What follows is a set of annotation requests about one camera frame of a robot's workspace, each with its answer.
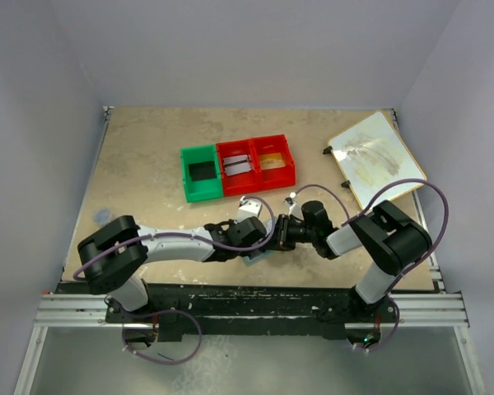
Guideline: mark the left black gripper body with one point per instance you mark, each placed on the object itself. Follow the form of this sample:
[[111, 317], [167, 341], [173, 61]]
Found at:
[[265, 237]]

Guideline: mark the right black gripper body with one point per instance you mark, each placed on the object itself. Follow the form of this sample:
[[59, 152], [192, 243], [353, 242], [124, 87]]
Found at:
[[282, 232]]

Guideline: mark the green card holder wallet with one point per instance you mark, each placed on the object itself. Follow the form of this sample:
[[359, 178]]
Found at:
[[258, 255]]

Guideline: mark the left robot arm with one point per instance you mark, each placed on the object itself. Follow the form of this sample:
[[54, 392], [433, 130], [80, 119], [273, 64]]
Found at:
[[112, 255]]

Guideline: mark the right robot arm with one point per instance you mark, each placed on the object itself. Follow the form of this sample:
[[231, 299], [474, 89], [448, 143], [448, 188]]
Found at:
[[391, 238]]

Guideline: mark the white striped card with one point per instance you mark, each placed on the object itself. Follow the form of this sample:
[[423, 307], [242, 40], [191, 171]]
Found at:
[[234, 165]]

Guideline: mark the orange credit card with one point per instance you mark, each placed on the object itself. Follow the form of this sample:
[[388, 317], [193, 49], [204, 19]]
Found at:
[[271, 161]]

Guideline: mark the black card in green bin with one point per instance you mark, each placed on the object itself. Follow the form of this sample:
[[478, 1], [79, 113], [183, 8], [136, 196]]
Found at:
[[202, 170]]

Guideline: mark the middle red plastic bin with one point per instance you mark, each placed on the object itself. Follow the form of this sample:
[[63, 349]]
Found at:
[[242, 183]]

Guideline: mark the red plastic bin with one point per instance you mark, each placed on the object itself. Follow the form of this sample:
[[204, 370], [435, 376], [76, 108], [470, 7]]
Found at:
[[242, 183], [278, 178]]

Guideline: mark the green plastic bin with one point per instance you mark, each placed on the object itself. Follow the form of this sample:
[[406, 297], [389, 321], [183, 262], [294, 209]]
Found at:
[[200, 191]]

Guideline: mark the right red plastic bin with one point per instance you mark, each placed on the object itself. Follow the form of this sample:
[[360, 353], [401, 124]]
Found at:
[[278, 178]]

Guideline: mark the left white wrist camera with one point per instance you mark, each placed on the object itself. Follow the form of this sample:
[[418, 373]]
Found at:
[[248, 207]]

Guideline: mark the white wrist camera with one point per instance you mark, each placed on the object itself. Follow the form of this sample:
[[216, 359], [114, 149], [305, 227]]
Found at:
[[248, 207], [294, 208]]

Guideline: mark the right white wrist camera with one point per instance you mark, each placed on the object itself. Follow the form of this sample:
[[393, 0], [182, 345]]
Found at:
[[294, 208]]

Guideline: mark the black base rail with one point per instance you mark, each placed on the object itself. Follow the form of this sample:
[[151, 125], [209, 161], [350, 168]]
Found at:
[[174, 311]]

